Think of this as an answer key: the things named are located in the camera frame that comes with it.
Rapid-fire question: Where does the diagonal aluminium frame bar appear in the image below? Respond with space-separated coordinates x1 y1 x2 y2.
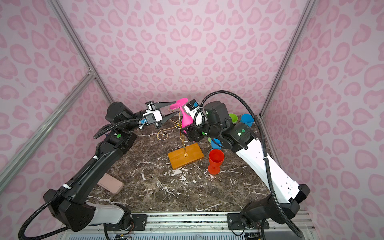
1 71 94 193

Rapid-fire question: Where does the blue wine glass front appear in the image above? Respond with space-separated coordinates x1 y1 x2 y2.
241 114 255 128

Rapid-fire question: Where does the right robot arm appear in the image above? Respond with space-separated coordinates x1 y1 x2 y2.
183 100 310 231

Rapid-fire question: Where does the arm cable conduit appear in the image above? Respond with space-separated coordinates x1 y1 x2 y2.
17 119 142 240
193 90 304 238

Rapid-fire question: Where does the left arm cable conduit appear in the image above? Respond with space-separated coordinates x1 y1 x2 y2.
17 119 142 240

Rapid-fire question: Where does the blue wine glass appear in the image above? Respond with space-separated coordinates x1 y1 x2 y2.
241 114 255 128
211 139 223 150

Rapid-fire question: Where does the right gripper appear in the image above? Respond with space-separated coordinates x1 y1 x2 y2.
179 115 223 142

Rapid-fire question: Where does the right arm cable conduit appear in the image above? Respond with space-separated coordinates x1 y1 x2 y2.
193 90 304 238

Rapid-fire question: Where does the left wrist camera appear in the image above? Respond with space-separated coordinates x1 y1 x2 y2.
139 101 163 129

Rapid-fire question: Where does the wooden rack base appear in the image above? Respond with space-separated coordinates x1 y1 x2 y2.
168 143 204 170

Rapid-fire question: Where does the red wine glass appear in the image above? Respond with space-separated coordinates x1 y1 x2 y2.
208 149 225 175

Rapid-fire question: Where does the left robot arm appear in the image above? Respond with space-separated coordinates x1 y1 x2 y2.
44 101 174 232

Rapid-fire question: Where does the magenta wine glass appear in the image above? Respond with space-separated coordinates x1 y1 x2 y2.
170 98 193 128

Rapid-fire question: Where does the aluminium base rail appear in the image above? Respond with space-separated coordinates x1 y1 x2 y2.
56 212 298 240

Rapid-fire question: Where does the pink sponge block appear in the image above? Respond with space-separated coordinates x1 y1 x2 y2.
97 174 124 195

